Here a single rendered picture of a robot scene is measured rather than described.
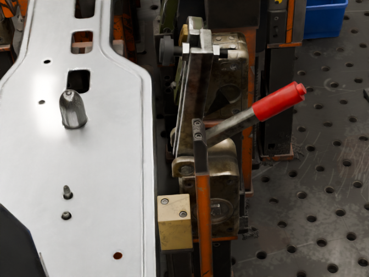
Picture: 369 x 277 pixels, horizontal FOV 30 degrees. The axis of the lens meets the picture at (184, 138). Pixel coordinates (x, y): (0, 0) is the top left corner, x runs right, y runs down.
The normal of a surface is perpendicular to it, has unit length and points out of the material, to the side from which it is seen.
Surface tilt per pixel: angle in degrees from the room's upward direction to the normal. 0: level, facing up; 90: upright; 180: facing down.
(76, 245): 0
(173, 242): 90
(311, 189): 0
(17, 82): 0
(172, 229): 90
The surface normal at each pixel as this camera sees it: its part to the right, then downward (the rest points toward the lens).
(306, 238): -0.05, -0.69
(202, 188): 0.05, 0.72
